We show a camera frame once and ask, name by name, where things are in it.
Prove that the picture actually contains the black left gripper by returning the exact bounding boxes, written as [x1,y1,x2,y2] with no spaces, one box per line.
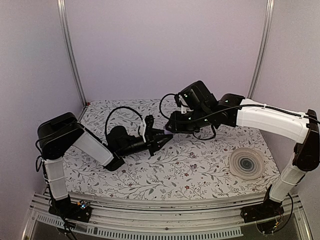
[119,129,174,158]

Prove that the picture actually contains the floral patterned table mat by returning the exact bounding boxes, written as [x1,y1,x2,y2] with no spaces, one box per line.
[53,98,282,201]

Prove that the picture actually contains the right aluminium corner post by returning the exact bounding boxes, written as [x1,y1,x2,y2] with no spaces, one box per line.
[247,0,275,99]

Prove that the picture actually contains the aluminium corner post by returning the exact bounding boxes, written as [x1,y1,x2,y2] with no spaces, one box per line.
[57,0,87,107]
[247,0,275,99]

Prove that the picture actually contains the swirl patterned glass plate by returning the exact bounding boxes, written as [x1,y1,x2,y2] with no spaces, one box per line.
[229,147,265,181]

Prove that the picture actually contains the aluminium front rail frame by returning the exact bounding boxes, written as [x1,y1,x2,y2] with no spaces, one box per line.
[22,192,312,240]

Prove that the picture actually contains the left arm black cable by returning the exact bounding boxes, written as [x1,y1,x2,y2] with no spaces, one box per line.
[104,106,145,141]

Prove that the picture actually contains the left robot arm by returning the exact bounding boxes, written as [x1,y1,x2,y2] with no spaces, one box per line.
[35,112,173,222]

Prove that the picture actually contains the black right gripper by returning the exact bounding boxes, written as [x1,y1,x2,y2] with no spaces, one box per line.
[165,108,212,135]

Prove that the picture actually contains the light purple round earbud case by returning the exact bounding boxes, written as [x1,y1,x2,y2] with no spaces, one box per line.
[163,129,173,135]

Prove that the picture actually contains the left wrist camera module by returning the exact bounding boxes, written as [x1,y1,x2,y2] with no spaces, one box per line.
[138,114,154,143]

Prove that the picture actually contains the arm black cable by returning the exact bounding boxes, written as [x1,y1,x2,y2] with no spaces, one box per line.
[158,92,217,141]
[104,106,145,141]

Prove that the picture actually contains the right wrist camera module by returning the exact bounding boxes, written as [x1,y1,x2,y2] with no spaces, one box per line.
[174,94,192,114]

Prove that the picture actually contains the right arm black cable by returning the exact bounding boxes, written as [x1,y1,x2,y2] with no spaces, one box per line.
[158,92,217,141]

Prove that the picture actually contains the left aluminium corner post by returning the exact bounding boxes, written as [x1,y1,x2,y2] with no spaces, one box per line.
[57,0,87,107]

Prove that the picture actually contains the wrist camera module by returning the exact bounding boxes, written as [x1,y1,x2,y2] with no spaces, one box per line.
[138,114,154,143]
[174,94,192,114]

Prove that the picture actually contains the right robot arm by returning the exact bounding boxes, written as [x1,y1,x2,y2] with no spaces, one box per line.
[165,80,320,223]

